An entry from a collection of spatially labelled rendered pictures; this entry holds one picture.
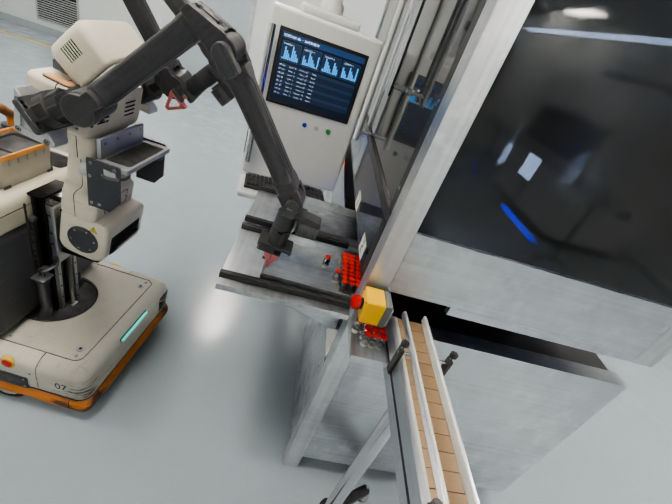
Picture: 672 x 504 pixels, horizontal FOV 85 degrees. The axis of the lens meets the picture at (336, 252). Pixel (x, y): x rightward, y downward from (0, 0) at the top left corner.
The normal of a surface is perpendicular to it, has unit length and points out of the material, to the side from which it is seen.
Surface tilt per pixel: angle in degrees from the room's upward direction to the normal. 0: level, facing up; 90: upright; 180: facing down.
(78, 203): 90
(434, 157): 90
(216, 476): 0
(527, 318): 90
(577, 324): 90
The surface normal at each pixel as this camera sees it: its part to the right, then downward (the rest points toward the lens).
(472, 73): -0.01, 0.55
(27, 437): 0.30, -0.80
